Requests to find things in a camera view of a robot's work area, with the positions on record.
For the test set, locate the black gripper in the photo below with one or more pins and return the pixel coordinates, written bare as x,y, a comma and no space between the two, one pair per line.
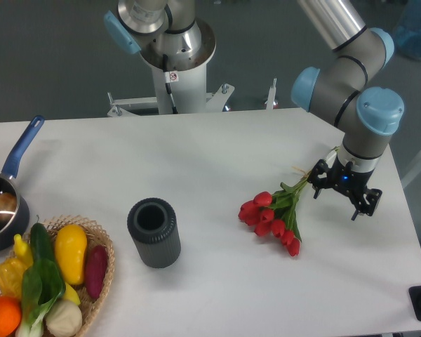
346,181

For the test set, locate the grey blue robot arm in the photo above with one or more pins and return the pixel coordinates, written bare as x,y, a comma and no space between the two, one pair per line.
339,94

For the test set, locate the red tulip bouquet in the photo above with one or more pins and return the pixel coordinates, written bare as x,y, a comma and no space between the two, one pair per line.
275,214

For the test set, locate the dark grey ribbed vase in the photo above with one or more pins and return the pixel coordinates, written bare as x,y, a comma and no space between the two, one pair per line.
152,225

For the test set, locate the blue bin in background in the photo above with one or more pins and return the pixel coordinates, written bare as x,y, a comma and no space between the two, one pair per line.
407,33

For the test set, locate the woven wicker basket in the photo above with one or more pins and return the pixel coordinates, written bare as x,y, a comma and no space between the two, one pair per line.
96,235

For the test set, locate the purple sweet potato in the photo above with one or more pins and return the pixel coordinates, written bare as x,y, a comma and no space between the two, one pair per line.
95,271

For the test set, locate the yellow squash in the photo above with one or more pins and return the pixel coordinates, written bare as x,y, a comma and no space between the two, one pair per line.
70,253

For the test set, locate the beige garlic bulb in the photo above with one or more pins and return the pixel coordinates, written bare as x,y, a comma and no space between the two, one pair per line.
64,319

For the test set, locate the green cucumber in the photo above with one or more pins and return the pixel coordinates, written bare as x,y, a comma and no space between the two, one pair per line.
41,244

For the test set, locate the green bok choy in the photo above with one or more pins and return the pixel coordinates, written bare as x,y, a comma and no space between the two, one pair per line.
42,286

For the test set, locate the yellow bell pepper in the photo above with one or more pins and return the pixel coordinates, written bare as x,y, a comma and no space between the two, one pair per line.
11,276

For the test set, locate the orange fruit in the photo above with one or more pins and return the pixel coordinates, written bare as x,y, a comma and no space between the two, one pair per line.
10,315

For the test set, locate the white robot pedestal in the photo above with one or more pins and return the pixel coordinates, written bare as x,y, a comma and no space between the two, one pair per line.
179,70

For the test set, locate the blue handled saucepan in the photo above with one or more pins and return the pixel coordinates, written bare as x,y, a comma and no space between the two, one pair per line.
14,211

